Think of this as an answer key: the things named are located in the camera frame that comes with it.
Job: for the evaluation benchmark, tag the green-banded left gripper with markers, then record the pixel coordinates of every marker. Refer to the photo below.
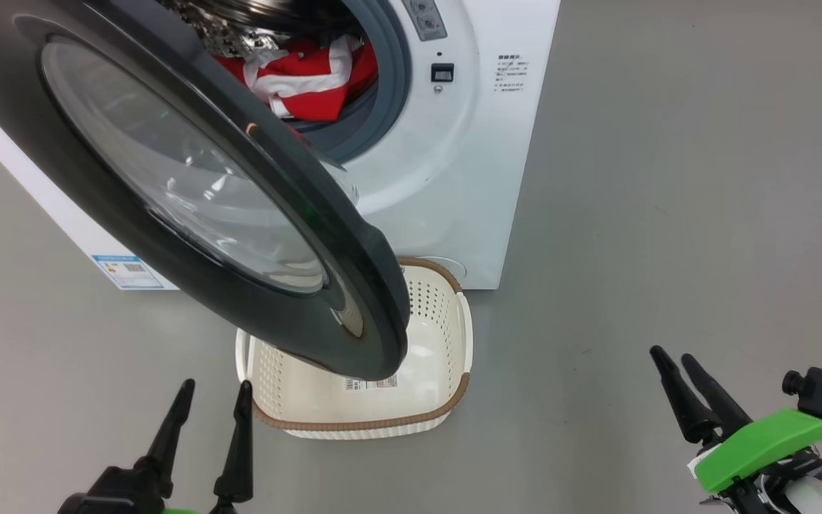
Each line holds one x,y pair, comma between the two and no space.
115,496

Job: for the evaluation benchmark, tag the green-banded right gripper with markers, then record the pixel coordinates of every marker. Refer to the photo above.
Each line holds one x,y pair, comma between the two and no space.
760,446

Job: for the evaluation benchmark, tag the dark grey round glass door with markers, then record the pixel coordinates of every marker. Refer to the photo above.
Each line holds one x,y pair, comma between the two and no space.
168,157

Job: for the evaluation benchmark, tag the red jersey with white print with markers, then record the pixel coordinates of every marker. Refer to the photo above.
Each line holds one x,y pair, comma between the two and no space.
311,82

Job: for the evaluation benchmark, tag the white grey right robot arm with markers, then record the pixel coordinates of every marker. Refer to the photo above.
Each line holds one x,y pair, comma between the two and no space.
814,500

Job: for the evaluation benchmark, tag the cream basket with brown rim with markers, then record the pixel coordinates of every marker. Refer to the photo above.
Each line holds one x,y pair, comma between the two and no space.
432,343

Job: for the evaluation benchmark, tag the white front-load washing machine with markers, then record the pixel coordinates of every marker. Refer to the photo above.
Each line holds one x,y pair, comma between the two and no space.
447,178

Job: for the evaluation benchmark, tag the white barcode sticker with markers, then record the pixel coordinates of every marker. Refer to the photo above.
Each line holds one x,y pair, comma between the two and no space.
375,383

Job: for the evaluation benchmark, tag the grey warning label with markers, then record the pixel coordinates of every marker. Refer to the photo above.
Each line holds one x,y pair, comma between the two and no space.
425,18

